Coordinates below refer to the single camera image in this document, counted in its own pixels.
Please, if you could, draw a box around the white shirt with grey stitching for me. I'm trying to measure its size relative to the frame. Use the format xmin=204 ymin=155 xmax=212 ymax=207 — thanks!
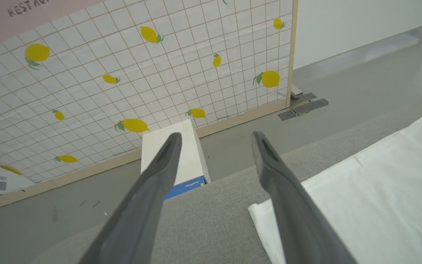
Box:
xmin=248 ymin=116 xmax=422 ymax=264

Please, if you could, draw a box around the grey metal partition foot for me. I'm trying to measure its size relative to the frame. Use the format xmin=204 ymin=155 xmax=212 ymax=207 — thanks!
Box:
xmin=278 ymin=85 xmax=330 ymax=121

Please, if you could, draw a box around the grey fabric sofa cushion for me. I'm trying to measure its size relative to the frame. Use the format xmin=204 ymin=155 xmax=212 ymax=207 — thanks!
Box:
xmin=32 ymin=88 xmax=422 ymax=264

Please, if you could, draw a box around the white cardboard box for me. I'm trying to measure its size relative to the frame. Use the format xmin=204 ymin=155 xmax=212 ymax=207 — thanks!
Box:
xmin=140 ymin=119 xmax=211 ymax=201

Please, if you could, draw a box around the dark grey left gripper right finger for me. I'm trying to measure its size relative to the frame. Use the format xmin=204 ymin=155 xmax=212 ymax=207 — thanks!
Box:
xmin=251 ymin=131 xmax=358 ymax=264

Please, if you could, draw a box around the lemon print tiled partition panel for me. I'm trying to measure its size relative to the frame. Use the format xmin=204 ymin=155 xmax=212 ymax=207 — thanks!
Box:
xmin=0 ymin=0 xmax=299 ymax=215

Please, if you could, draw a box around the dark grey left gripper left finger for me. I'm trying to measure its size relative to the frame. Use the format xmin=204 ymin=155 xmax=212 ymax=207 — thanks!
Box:
xmin=79 ymin=132 xmax=183 ymax=264

